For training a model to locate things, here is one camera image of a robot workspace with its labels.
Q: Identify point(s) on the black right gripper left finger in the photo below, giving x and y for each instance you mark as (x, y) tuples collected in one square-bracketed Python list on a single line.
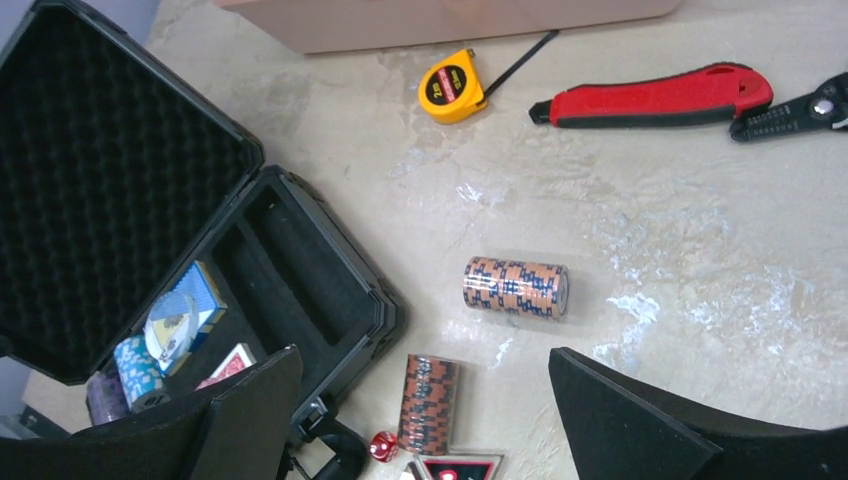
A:
[(234, 429)]

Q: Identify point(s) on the light blue poker chip roll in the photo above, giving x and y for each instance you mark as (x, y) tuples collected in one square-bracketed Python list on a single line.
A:
[(142, 382)]

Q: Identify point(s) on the clear round dealer button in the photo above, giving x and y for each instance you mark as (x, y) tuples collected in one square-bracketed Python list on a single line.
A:
[(170, 329)]

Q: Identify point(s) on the triangular all-in button left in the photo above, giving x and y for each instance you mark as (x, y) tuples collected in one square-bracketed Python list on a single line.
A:
[(462, 466)]

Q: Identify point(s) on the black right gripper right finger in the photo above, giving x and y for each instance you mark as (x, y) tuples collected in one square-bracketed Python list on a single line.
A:
[(618, 427)]

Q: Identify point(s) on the blue card deck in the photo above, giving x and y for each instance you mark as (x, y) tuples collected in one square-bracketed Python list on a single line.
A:
[(196, 292)]

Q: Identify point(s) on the tan blue poker chip roll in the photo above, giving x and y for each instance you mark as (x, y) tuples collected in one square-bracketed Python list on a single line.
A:
[(528, 289)]

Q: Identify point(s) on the purple poker chip roll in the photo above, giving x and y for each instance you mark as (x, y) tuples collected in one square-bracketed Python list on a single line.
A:
[(105, 398)]

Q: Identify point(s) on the yellow tape measure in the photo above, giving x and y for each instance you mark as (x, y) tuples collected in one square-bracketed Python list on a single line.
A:
[(452, 91)]

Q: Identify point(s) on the black wire stripper pliers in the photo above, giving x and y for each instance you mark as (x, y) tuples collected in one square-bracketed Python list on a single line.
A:
[(823, 109)]

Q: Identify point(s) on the orange plastic toolbox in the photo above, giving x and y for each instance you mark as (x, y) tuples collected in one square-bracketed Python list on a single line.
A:
[(314, 26)]

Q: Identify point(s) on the black poker set case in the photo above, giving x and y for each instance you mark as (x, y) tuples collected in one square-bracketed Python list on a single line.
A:
[(116, 176)]

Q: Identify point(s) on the red utility knife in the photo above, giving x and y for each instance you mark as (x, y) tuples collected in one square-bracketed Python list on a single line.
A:
[(714, 93)]

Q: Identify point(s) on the orange black poker chip roll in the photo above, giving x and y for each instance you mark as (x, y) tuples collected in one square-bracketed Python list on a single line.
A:
[(427, 406)]

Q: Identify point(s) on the red card deck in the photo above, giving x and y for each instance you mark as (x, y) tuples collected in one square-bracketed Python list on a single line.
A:
[(240, 358)]

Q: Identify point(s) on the red die near case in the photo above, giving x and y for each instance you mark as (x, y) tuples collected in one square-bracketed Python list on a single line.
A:
[(383, 447)]

